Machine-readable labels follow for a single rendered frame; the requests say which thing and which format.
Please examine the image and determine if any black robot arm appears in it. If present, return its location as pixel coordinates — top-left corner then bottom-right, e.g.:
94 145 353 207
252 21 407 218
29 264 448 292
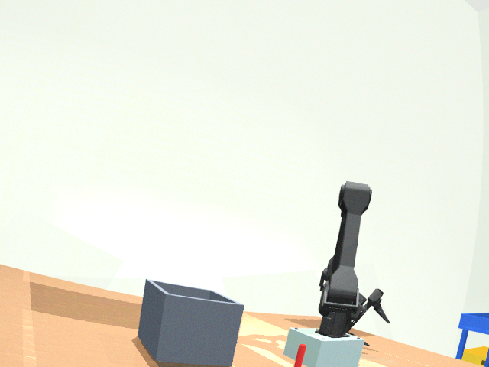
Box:
315 181 372 339

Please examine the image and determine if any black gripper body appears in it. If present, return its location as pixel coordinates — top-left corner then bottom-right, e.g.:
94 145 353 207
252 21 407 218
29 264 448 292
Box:
346 289 384 334

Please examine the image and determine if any red peg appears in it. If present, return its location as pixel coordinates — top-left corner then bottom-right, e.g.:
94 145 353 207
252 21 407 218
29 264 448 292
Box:
294 344 306 367

